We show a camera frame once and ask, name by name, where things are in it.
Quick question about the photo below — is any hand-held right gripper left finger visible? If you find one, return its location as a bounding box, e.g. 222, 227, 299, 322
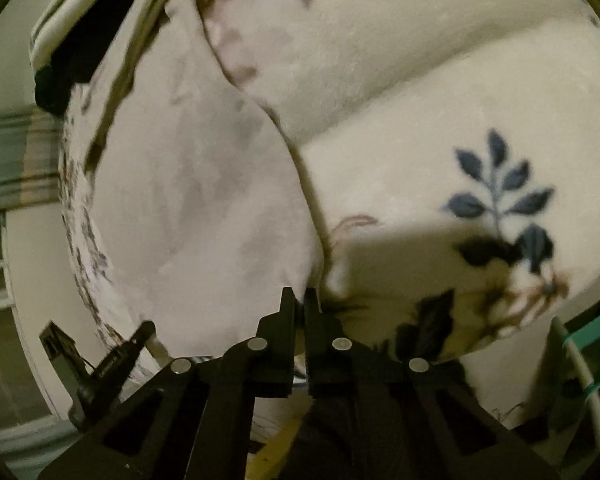
37, 287, 297, 480

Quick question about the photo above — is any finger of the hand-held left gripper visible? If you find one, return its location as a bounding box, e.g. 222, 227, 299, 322
39, 322, 89, 428
80, 321, 157, 428

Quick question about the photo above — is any pale pink cloth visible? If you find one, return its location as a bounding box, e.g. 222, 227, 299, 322
59, 0, 326, 366

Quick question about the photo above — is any white floral blanket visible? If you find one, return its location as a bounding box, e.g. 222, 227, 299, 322
200, 0, 600, 431

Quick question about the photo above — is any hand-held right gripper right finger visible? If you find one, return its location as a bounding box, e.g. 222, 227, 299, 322
305, 287, 561, 480

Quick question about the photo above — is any yellow object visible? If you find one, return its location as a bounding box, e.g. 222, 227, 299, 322
245, 417, 303, 480

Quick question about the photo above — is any white striped cloth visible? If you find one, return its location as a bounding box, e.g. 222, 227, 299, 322
29, 0, 196, 73

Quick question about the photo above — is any green striped cloth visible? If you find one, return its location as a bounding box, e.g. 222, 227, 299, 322
0, 110, 63, 213

